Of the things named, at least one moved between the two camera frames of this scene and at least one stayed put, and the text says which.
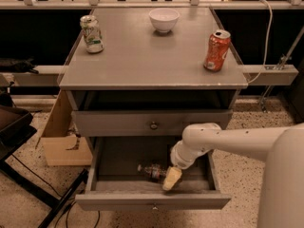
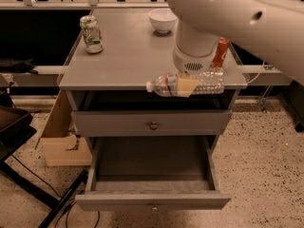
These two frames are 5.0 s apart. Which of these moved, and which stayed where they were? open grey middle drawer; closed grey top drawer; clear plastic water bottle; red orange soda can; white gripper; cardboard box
Moved: white gripper; clear plastic water bottle
Stayed: open grey middle drawer; cardboard box; red orange soda can; closed grey top drawer
